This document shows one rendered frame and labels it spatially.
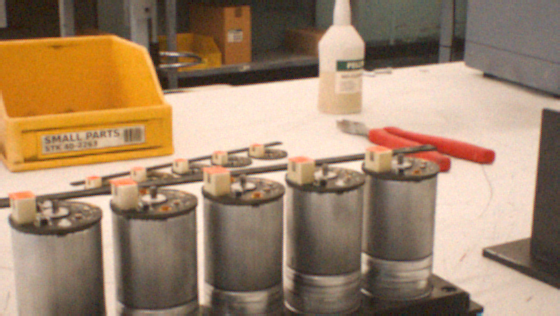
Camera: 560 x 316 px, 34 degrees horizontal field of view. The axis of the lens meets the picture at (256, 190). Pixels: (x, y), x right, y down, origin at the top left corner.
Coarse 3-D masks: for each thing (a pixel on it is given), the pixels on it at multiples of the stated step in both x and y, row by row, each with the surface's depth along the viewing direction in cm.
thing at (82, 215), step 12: (36, 204) 25; (60, 204) 26; (72, 204) 26; (84, 204) 26; (72, 216) 24; (84, 216) 24; (96, 216) 24; (24, 228) 24; (36, 228) 24; (48, 228) 24; (60, 228) 24; (72, 228) 24; (84, 228) 24
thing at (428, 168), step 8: (392, 160) 30; (408, 160) 30; (416, 160) 30; (424, 160) 30; (368, 168) 29; (392, 168) 29; (400, 168) 29; (416, 168) 29; (424, 168) 29; (432, 168) 29; (376, 176) 29; (384, 176) 28; (392, 176) 28; (400, 176) 28; (408, 176) 28; (416, 176) 28; (424, 176) 28; (432, 176) 29
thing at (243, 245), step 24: (216, 216) 26; (240, 216) 26; (264, 216) 26; (216, 240) 27; (240, 240) 26; (264, 240) 26; (216, 264) 27; (240, 264) 26; (264, 264) 27; (216, 288) 27; (240, 288) 27; (264, 288) 27; (216, 312) 27; (240, 312) 27; (264, 312) 27
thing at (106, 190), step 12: (336, 156) 31; (348, 156) 31; (360, 156) 31; (252, 168) 29; (264, 168) 29; (276, 168) 29; (156, 180) 28; (168, 180) 28; (180, 180) 28; (192, 180) 28; (60, 192) 27; (72, 192) 27; (84, 192) 27; (96, 192) 27; (108, 192) 27; (0, 204) 26
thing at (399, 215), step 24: (408, 168) 29; (384, 192) 29; (408, 192) 28; (432, 192) 29; (384, 216) 29; (408, 216) 29; (432, 216) 29; (384, 240) 29; (408, 240) 29; (432, 240) 30; (384, 264) 29; (408, 264) 29; (432, 264) 30; (384, 288) 29; (408, 288) 29
